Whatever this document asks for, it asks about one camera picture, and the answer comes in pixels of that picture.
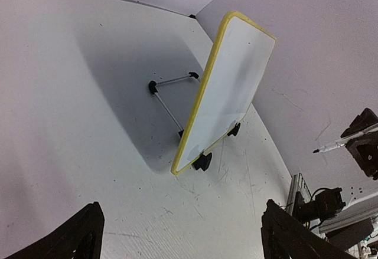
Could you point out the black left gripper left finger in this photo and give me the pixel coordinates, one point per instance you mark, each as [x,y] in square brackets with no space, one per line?
[79,237]

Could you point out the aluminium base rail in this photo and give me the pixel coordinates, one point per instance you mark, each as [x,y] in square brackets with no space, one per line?
[298,184]

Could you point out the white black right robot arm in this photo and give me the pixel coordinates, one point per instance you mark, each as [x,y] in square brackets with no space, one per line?
[325,203]

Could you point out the black whiteboard stand clip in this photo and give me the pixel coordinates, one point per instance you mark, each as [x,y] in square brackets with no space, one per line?
[203,162]
[234,131]

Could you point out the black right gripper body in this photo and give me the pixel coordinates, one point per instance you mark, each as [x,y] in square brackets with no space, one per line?
[363,149]

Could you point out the metal wire whiteboard stand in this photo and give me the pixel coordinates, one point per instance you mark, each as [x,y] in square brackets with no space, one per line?
[176,96]

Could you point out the black whiteboard marker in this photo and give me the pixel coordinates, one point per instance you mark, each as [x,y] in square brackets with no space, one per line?
[338,143]

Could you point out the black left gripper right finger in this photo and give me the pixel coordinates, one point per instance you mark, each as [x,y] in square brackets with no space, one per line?
[283,236]

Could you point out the yellow framed small whiteboard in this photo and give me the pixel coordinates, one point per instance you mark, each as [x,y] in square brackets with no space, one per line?
[237,61]

